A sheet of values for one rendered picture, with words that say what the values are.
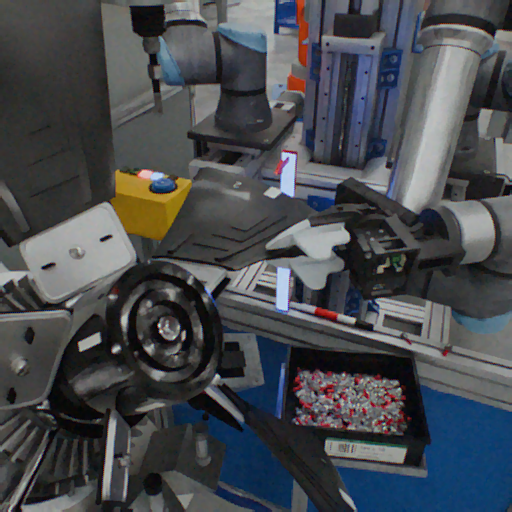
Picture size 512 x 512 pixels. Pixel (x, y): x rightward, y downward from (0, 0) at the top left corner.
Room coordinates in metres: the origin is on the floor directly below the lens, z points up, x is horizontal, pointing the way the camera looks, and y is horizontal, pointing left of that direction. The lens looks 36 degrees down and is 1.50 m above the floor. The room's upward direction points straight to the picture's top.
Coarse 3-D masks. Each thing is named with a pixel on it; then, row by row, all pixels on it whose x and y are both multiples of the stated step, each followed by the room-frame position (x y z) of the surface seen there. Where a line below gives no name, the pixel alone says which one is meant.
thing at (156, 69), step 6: (150, 54) 0.40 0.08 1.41; (156, 54) 0.40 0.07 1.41; (150, 60) 0.40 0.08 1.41; (156, 60) 0.40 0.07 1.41; (150, 66) 0.40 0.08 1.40; (156, 66) 0.40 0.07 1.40; (150, 72) 0.40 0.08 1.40; (156, 72) 0.40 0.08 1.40; (150, 78) 0.40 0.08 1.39; (156, 78) 0.40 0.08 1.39; (156, 84) 0.40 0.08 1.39; (156, 90) 0.40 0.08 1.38; (156, 96) 0.40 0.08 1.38; (156, 102) 0.40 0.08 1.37; (156, 108) 0.40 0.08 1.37; (162, 108) 0.40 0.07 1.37; (156, 114) 0.40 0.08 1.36
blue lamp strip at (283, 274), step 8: (288, 168) 0.72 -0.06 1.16; (288, 176) 0.72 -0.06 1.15; (288, 184) 0.72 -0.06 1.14; (288, 192) 0.72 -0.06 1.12; (280, 272) 0.72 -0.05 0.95; (288, 272) 0.72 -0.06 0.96; (280, 280) 0.72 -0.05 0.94; (288, 280) 0.72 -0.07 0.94; (280, 288) 0.72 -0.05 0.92; (280, 296) 0.72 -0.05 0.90; (280, 304) 0.72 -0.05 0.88
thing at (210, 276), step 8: (184, 264) 0.43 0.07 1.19; (192, 264) 0.43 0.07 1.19; (200, 264) 0.43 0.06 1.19; (192, 272) 0.41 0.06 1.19; (200, 272) 0.41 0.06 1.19; (208, 272) 0.41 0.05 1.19; (216, 272) 0.41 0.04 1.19; (224, 272) 0.41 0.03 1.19; (200, 280) 0.40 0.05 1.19; (208, 280) 0.39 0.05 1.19; (216, 280) 0.39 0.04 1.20; (208, 288) 0.38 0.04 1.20
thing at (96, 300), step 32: (96, 288) 0.32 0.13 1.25; (128, 288) 0.30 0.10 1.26; (160, 288) 0.32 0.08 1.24; (192, 288) 0.34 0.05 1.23; (96, 320) 0.27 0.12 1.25; (128, 320) 0.29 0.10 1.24; (192, 320) 0.31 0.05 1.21; (64, 352) 0.28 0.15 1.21; (96, 352) 0.26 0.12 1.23; (128, 352) 0.26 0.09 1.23; (160, 352) 0.27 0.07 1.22; (192, 352) 0.29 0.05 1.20; (64, 384) 0.29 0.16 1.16; (96, 384) 0.25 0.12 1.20; (128, 384) 0.24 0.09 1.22; (160, 384) 0.25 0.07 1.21; (192, 384) 0.26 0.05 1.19; (64, 416) 0.27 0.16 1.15; (96, 416) 0.28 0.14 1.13; (128, 416) 0.27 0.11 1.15
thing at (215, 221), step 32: (192, 192) 0.60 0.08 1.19; (224, 192) 0.60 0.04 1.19; (256, 192) 0.61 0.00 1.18; (192, 224) 0.51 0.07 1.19; (224, 224) 0.51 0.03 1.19; (256, 224) 0.52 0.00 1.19; (288, 224) 0.53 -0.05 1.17; (160, 256) 0.45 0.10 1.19; (192, 256) 0.44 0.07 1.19; (224, 256) 0.43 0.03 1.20; (256, 256) 0.44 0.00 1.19
